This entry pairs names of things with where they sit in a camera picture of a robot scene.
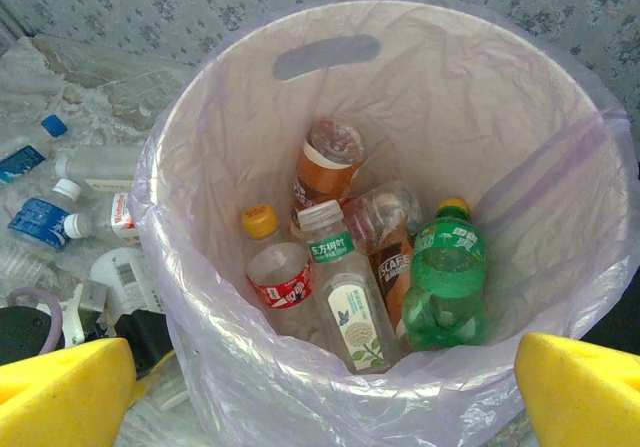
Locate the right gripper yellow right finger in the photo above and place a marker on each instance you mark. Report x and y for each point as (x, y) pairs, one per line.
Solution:
(585, 397)

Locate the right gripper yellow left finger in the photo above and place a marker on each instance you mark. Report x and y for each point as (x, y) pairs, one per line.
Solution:
(65, 397)

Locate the clear bottle red white label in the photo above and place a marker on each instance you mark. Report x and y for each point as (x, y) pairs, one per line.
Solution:
(117, 219)

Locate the clear bottle red label yellow cap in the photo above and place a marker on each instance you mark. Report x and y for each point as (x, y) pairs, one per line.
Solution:
(280, 287)

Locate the blue label bottle white cap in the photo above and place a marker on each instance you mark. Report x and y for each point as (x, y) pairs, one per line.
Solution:
(42, 219)

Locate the green soda bottle yellow cap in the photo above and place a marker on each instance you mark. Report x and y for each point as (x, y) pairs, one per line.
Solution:
(445, 292)

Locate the plain clear bottle white cap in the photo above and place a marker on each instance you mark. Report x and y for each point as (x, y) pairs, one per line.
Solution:
(105, 164)

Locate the clear bottle green neck label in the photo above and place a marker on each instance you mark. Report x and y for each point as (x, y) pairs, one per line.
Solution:
(355, 317)

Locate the clear bottle blue cap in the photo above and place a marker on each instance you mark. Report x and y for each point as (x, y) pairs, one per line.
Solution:
(20, 159)

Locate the brown coffee label bottle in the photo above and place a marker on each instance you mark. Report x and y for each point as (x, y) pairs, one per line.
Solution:
(392, 267)

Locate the orange label clear bottle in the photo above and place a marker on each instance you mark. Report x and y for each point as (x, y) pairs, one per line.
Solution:
(325, 172)

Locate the white bin with plastic liner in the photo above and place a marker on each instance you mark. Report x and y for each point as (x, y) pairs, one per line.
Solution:
(250, 392)

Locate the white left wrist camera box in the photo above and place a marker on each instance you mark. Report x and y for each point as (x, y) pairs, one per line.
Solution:
(75, 322)

